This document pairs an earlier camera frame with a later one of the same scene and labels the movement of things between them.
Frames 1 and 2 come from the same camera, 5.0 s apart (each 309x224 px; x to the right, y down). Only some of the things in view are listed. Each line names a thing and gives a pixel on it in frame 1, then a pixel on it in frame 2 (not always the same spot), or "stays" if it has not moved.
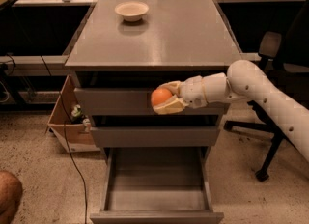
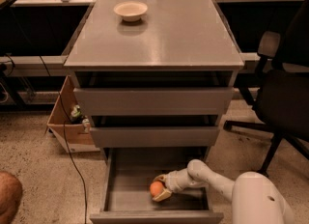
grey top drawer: x=135 y=101 stays
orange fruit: x=159 y=95 -> x=155 y=187
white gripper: x=192 y=92 -> x=174 y=182
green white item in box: x=77 y=110 stays
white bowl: x=131 y=11 stays
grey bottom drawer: x=155 y=185 stays
